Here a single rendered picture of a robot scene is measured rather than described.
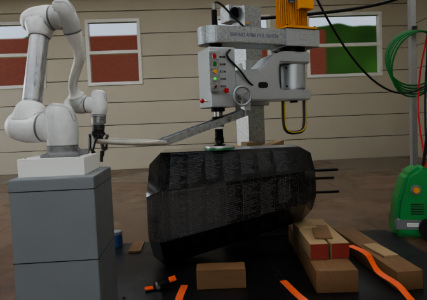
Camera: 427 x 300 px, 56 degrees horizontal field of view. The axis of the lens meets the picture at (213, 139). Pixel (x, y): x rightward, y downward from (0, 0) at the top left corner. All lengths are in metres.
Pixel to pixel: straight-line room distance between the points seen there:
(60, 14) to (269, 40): 1.46
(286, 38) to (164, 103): 6.17
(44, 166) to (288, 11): 2.07
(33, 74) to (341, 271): 2.02
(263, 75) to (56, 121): 1.53
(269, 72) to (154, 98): 6.22
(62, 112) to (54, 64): 7.44
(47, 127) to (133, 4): 7.44
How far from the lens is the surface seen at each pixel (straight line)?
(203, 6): 9.35
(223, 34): 2.88
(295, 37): 3.16
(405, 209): 3.70
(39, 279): 2.17
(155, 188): 2.67
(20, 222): 2.12
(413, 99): 4.94
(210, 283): 2.57
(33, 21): 2.44
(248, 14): 3.78
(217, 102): 2.79
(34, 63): 2.36
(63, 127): 2.13
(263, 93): 2.97
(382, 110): 10.01
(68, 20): 2.37
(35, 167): 2.12
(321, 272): 2.50
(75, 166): 2.05
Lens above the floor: 1.05
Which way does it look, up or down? 3 degrees down
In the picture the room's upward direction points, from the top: 2 degrees counter-clockwise
